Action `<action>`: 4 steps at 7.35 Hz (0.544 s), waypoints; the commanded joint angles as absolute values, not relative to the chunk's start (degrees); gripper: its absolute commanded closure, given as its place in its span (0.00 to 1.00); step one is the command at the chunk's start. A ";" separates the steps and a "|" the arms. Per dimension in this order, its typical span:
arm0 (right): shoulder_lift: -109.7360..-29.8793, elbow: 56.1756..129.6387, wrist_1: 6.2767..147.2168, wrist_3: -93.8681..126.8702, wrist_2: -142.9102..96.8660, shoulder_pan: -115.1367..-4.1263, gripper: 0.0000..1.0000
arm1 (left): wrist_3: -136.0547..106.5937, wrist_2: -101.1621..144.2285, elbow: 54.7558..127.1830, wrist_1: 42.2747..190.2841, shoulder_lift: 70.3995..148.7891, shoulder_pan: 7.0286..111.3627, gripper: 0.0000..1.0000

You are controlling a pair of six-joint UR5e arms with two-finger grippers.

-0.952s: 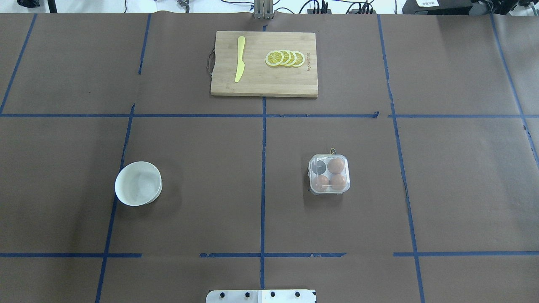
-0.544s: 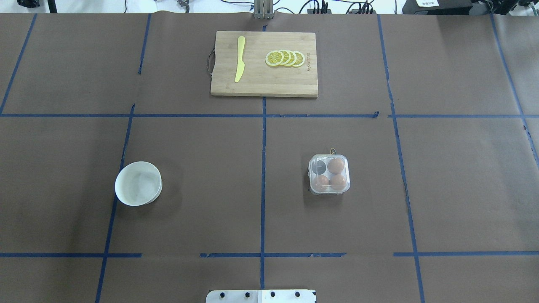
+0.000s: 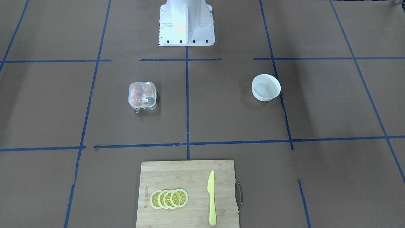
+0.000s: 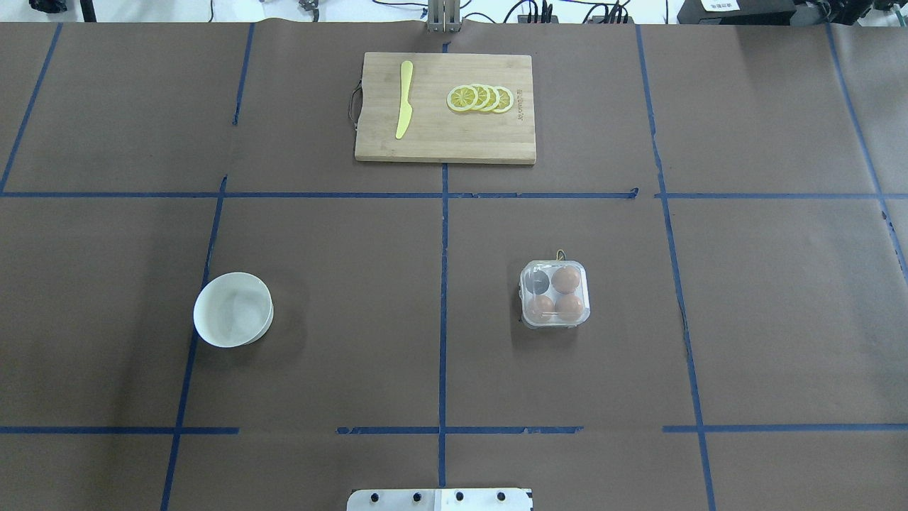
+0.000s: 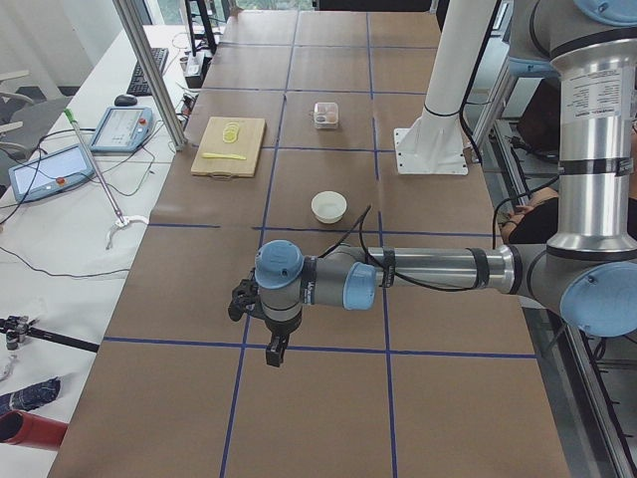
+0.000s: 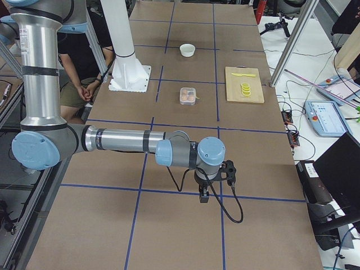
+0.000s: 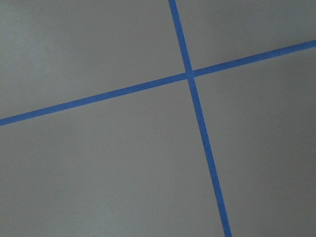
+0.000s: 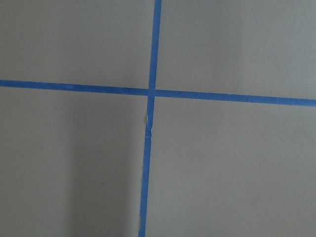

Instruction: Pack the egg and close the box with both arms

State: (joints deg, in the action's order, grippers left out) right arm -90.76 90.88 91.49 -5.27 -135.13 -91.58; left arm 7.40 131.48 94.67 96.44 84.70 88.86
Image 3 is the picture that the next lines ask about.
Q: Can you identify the brown egg from bowl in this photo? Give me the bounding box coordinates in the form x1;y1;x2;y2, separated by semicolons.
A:
143;84;154;96

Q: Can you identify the yellow plastic knife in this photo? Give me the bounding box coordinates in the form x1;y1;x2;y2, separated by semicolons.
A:
207;170;217;226

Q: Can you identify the brown egg upper slot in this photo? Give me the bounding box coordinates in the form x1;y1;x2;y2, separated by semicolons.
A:
131;85;144;96

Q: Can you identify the clear plastic egg box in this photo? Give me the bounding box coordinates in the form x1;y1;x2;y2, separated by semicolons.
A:
128;82;157;113

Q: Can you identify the brown egg slot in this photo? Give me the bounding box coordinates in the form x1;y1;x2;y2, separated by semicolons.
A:
130;95;144;107
131;85;144;96

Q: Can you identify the white ceramic bowl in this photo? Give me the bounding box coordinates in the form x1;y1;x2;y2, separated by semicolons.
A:
252;74;282;102

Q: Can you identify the brown egg lower slot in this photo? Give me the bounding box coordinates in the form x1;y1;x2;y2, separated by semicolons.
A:
130;95;144;107

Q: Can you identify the bamboo cutting board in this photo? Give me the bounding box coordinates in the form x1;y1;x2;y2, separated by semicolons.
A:
136;159;240;228

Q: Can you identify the lemon slice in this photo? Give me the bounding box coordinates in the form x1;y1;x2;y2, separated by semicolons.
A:
163;190;177;209
170;189;189;208
149;190;162;210
158;189;169;209

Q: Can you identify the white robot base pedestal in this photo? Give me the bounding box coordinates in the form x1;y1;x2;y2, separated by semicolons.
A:
158;0;215;47

